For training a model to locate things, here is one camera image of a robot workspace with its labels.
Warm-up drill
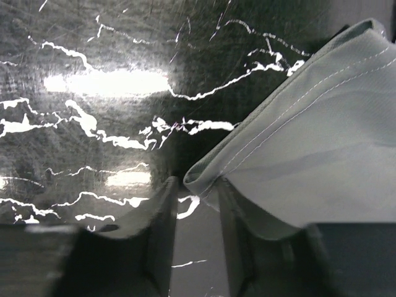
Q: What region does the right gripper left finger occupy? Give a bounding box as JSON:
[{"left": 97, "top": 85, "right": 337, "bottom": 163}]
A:
[{"left": 52, "top": 176, "right": 179, "bottom": 296}]

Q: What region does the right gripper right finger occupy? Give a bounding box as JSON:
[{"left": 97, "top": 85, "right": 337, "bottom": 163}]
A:
[{"left": 216, "top": 179, "right": 336, "bottom": 296}]

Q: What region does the grey t shirt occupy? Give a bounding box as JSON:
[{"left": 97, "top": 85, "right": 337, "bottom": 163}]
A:
[{"left": 183, "top": 19, "right": 395, "bottom": 240}]

